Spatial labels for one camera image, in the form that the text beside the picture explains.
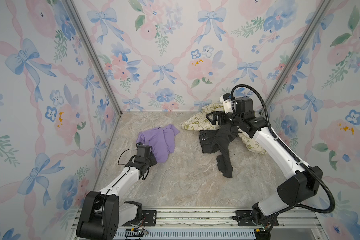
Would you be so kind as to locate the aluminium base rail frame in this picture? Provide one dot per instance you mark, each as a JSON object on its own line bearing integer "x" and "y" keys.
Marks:
{"x": 216, "y": 223}

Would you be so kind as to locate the purple cloth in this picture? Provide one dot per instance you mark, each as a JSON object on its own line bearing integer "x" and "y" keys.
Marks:
{"x": 161, "y": 139}

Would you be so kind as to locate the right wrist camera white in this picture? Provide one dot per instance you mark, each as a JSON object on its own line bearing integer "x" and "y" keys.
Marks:
{"x": 228, "y": 103}

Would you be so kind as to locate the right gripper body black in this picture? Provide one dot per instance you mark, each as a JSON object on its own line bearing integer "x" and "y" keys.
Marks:
{"x": 229, "y": 119}

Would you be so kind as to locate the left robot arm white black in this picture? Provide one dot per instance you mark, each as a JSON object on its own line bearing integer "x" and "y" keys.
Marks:
{"x": 102, "y": 214}

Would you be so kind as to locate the left aluminium corner post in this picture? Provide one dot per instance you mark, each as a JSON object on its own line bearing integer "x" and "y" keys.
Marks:
{"x": 82, "y": 32}

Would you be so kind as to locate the right aluminium corner post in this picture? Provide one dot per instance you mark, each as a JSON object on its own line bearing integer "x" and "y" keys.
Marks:
{"x": 308, "y": 33}

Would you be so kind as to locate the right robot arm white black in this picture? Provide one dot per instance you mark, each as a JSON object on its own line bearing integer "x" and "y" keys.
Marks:
{"x": 302, "y": 181}

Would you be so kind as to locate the cream floral patterned cloth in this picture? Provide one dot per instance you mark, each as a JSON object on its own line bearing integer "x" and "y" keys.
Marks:
{"x": 199, "y": 122}

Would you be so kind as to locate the black cloth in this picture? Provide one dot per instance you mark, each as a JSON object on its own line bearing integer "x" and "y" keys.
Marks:
{"x": 213, "y": 141}

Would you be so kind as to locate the aluminium corner post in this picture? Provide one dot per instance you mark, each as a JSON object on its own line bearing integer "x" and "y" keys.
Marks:
{"x": 82, "y": 32}
{"x": 308, "y": 33}

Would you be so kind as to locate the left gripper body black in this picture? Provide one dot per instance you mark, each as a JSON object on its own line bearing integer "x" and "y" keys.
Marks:
{"x": 151, "y": 160}

